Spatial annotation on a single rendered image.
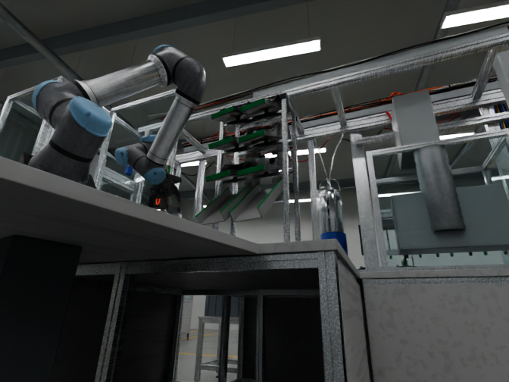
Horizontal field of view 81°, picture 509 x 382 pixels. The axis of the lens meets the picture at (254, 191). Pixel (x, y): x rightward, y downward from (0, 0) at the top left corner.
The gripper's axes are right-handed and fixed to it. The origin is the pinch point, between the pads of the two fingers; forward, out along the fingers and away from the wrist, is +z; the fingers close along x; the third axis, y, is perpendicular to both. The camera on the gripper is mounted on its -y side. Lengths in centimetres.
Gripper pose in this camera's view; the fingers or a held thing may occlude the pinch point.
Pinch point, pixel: (175, 210)
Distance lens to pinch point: 142.5
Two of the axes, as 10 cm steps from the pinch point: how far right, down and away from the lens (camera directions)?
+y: -3.1, 3.2, -9.0
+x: 9.3, -1.2, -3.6
